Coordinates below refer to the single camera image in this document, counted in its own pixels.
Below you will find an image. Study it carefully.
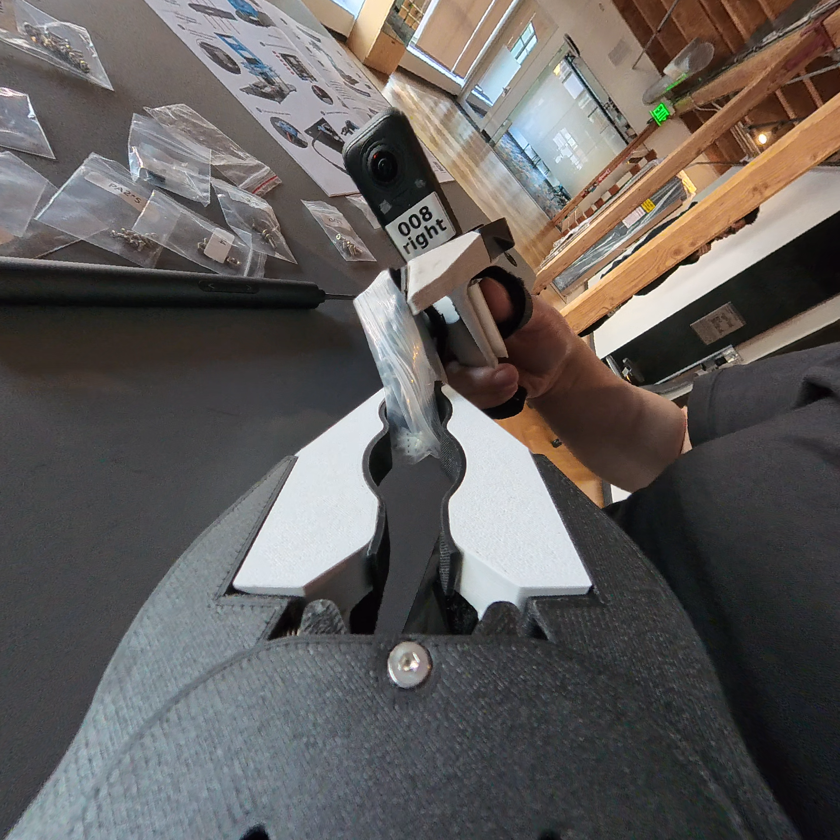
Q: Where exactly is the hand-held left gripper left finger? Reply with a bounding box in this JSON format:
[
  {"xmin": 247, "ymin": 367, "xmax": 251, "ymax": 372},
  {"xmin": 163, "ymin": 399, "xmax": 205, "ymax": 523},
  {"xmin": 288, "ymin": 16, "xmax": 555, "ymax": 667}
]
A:
[{"xmin": 231, "ymin": 389, "xmax": 395, "ymax": 598}]

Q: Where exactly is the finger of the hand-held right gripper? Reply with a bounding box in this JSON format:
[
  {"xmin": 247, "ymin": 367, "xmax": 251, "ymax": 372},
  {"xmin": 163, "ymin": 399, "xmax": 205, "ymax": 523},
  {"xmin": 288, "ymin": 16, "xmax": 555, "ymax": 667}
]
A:
[
  {"xmin": 406, "ymin": 231, "xmax": 491, "ymax": 314},
  {"xmin": 353, "ymin": 270, "xmax": 422, "ymax": 358}
]

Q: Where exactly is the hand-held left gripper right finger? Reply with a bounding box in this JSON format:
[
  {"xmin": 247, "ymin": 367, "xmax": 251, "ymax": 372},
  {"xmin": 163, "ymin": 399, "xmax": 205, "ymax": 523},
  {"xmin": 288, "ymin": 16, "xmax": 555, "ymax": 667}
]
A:
[{"xmin": 435, "ymin": 386, "xmax": 595, "ymax": 621}]

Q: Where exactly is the clear bag of cables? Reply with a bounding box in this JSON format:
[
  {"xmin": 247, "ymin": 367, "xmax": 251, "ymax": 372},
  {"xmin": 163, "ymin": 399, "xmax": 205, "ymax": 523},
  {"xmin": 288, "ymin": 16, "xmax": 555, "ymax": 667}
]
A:
[{"xmin": 354, "ymin": 279, "xmax": 444, "ymax": 463}]

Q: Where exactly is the person's right forearm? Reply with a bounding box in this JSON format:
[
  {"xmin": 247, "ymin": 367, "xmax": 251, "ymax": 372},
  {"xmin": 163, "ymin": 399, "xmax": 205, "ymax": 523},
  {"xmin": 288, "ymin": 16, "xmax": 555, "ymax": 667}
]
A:
[{"xmin": 525, "ymin": 335, "xmax": 690, "ymax": 493}]

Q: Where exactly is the dark grey desk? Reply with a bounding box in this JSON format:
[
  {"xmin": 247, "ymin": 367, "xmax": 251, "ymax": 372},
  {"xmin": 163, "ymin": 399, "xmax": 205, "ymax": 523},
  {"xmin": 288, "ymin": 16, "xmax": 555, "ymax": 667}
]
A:
[{"xmin": 0, "ymin": 0, "xmax": 608, "ymax": 818}]

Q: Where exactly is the person's right hand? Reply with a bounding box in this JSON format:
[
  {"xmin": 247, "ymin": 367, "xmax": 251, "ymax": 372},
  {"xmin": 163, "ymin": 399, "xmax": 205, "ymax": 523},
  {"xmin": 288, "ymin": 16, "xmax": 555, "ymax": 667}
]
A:
[{"xmin": 449, "ymin": 277, "xmax": 593, "ymax": 412}]

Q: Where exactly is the printed instruction sheet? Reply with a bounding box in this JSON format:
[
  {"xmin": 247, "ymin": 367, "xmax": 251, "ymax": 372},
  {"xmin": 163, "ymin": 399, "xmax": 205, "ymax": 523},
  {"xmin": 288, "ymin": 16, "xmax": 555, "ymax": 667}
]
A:
[{"xmin": 144, "ymin": 0, "xmax": 454, "ymax": 198}]

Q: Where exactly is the person's dark clothing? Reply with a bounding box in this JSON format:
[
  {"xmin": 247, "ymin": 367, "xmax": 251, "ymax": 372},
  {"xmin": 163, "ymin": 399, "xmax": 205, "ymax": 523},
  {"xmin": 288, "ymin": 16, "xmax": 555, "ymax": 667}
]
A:
[{"xmin": 604, "ymin": 344, "xmax": 840, "ymax": 840}]

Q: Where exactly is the black screwdriver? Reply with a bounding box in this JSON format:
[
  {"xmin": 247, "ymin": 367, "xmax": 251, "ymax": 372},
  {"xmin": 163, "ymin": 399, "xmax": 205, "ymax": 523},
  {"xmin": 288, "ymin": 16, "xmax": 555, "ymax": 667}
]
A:
[{"xmin": 0, "ymin": 256, "xmax": 358, "ymax": 309}]

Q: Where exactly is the pile of clear screw bags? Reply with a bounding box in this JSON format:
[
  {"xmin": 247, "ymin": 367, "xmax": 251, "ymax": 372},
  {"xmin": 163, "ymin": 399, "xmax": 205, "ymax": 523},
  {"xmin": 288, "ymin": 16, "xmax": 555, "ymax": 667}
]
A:
[{"xmin": 0, "ymin": 0, "xmax": 299, "ymax": 280}]

